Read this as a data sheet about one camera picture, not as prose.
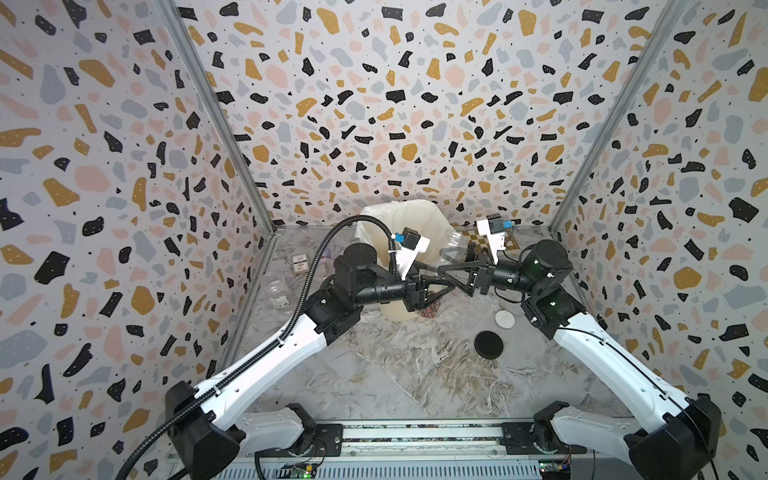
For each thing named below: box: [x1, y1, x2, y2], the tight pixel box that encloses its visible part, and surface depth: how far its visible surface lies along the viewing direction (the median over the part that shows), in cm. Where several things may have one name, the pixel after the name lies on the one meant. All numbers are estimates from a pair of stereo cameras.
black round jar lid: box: [474, 330, 504, 360], surface depth 92 cm
